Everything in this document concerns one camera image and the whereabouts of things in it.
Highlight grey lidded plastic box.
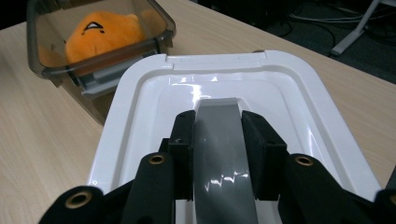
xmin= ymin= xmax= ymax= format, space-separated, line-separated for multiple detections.
xmin=87 ymin=49 xmax=382 ymax=224

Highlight white floor cables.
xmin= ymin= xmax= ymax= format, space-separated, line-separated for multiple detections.
xmin=288 ymin=12 xmax=367 ymax=24

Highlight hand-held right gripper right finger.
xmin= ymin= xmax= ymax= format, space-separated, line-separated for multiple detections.
xmin=241 ymin=110 xmax=290 ymax=202

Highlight orange plush toy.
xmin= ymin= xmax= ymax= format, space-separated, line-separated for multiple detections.
xmin=38 ymin=10 xmax=163 ymax=77

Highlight white metal stand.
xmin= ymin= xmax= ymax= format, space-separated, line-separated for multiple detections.
xmin=330 ymin=0 xmax=396 ymax=58

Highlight clear grey storage box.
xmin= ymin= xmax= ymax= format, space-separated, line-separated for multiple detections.
xmin=26 ymin=0 xmax=177 ymax=125

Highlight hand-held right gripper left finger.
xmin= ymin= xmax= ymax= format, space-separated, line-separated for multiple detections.
xmin=167 ymin=109 xmax=197 ymax=202

